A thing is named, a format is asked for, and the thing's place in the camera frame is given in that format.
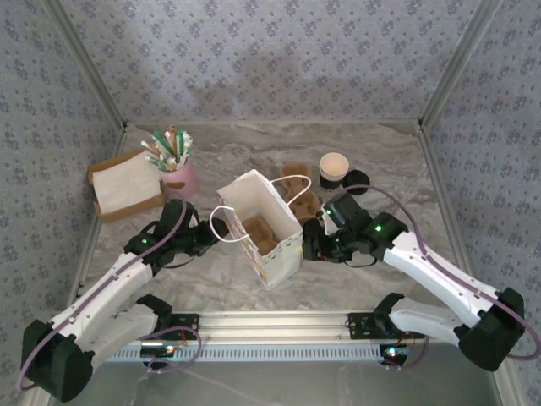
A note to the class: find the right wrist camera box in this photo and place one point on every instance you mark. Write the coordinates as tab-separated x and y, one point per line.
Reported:
327	222

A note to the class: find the brown paper straw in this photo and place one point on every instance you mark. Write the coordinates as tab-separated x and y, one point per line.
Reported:
172	132

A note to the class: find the aluminium frame post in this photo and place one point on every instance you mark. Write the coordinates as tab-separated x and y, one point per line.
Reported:
455	63
91	63

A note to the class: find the paper cup stack black white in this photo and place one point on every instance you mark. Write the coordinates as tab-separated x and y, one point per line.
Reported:
331	169

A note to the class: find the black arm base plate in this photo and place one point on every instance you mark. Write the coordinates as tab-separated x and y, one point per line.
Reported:
361	327
186	325

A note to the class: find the pink straw holder cup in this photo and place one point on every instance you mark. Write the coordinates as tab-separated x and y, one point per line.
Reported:
181	182

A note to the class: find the wide aluminium mounting rail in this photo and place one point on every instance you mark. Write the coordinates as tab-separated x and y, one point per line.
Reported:
274	325

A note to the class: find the green circuit board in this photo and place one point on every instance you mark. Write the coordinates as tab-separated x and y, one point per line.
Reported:
158	351
395	352

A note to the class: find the white paper napkins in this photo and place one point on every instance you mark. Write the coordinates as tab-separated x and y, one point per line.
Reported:
124	184

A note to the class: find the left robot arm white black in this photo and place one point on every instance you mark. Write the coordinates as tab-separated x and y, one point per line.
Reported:
101	296

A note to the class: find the green white wrapped straw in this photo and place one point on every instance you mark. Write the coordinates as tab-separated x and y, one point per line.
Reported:
185	141
151	153
162	141

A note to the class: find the black plastic lid stack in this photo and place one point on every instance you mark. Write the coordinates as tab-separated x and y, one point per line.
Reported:
355	182

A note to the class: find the grey metal sheet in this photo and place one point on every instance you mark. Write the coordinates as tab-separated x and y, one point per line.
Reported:
296	385

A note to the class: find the brown cardboard napkin box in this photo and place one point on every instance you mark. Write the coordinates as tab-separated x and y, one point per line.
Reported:
127	211

